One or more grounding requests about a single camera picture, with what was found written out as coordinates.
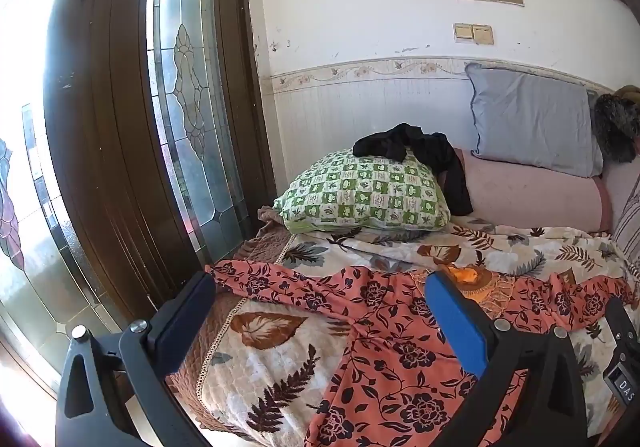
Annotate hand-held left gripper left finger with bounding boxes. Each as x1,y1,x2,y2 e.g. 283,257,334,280
54,271,218,447

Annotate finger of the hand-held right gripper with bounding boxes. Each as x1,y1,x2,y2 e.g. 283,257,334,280
606,297,633,369

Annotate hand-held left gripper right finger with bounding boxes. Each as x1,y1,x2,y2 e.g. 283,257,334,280
425,269,588,447

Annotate orange floral garment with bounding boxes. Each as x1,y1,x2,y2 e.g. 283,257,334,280
206,261,631,447

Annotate leaf-print quilted blanket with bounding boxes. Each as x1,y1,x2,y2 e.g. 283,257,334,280
165,214,640,447

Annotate striped cushion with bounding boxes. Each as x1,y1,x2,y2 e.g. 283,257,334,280
612,177,640,280

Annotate pink bolster cushion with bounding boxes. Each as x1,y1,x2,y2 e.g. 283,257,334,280
452,147,613,233

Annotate stained glass side panel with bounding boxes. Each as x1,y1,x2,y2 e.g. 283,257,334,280
0,102,126,398

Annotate green checked pillow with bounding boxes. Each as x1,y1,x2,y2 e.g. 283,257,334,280
272,147,452,234

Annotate black garment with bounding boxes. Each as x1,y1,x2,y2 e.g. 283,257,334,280
352,123,475,216

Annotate dark furry item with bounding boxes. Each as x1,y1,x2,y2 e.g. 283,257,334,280
592,94,640,164

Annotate brown door with stained glass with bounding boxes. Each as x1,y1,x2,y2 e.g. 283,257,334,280
42,0,279,328

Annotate blue-grey pillow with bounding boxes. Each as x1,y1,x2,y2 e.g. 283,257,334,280
465,63,605,178

